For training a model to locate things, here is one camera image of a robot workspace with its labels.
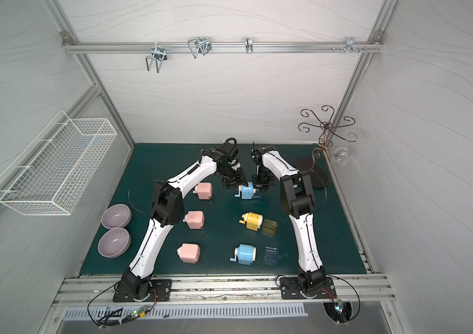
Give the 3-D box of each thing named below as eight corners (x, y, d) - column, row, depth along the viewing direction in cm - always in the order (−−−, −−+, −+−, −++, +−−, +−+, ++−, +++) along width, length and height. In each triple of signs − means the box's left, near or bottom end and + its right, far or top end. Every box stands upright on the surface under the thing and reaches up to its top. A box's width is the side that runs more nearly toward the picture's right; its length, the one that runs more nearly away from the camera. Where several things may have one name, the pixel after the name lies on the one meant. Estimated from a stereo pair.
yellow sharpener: (240, 226, 92) (240, 218, 85) (243, 217, 95) (244, 209, 88) (259, 233, 90) (260, 225, 83) (262, 224, 93) (263, 215, 86)
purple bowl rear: (104, 231, 89) (96, 225, 85) (113, 209, 96) (107, 203, 91) (130, 231, 89) (124, 225, 85) (138, 210, 96) (132, 203, 91)
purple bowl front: (97, 258, 80) (92, 255, 77) (109, 231, 88) (104, 227, 84) (127, 258, 81) (122, 255, 77) (136, 231, 88) (132, 227, 85)
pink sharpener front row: (179, 263, 81) (175, 258, 76) (182, 249, 84) (178, 243, 79) (199, 263, 81) (196, 258, 76) (201, 249, 84) (198, 243, 79)
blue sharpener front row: (232, 261, 82) (231, 255, 76) (236, 247, 85) (236, 240, 79) (253, 268, 80) (254, 263, 74) (256, 254, 83) (258, 248, 77)
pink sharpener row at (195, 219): (186, 229, 89) (182, 222, 83) (188, 217, 92) (185, 210, 87) (203, 229, 89) (200, 222, 83) (204, 217, 92) (202, 210, 87)
